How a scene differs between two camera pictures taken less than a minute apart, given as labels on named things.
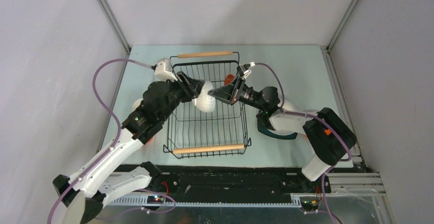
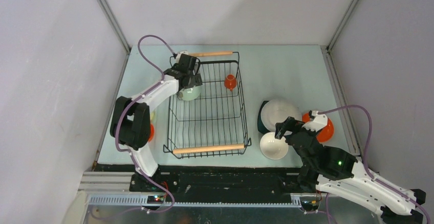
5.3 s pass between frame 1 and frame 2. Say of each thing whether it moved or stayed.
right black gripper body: moved
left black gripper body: moved
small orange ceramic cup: stayed
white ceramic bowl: moved
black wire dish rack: stayed
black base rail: stayed
